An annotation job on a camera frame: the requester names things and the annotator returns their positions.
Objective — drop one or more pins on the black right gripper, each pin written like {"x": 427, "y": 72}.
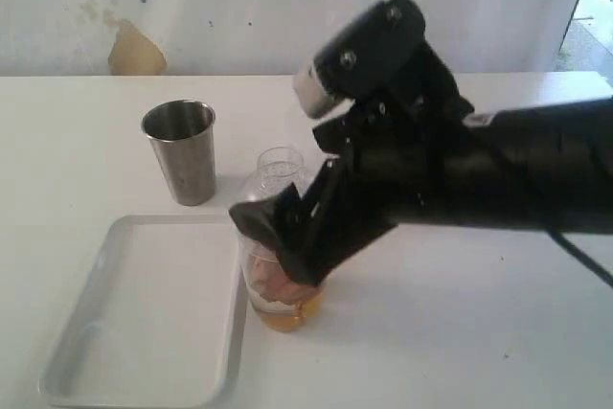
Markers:
{"x": 388, "y": 154}

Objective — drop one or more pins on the clear plastic dome lid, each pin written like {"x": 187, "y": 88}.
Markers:
{"x": 277, "y": 168}

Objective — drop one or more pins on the clear glass jar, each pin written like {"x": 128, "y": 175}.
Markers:
{"x": 281, "y": 304}

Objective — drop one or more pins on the grey metal cup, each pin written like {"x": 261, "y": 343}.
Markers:
{"x": 181, "y": 135}

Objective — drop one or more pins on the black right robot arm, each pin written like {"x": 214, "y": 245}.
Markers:
{"x": 545, "y": 168}

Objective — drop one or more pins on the clear plastic tray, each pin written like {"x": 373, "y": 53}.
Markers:
{"x": 159, "y": 321}

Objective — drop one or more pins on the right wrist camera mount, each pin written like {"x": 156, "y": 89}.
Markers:
{"x": 363, "y": 56}

